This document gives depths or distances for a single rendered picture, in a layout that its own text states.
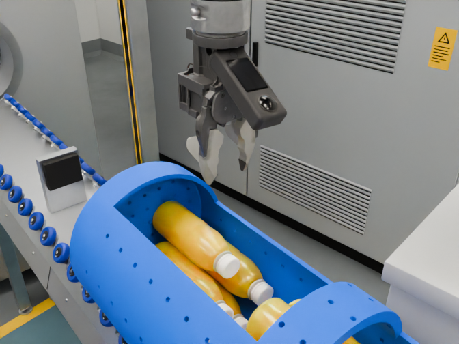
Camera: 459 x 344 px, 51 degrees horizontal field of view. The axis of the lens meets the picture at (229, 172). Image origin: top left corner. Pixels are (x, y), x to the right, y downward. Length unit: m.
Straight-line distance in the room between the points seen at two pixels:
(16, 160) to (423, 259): 1.21
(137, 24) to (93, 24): 4.40
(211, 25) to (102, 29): 5.22
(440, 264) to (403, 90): 1.28
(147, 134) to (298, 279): 0.84
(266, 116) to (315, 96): 1.67
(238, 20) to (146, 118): 0.92
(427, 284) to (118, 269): 0.46
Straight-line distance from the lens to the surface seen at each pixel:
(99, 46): 5.85
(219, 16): 0.59
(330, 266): 2.51
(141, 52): 1.42
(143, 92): 1.46
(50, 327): 2.32
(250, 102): 0.57
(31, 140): 1.71
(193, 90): 0.65
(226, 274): 0.80
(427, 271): 0.80
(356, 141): 2.20
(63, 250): 1.10
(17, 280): 2.28
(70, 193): 1.30
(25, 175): 1.51
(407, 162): 2.12
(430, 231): 0.88
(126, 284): 0.71
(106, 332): 0.98
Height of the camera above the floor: 1.65
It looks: 31 degrees down
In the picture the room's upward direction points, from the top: straight up
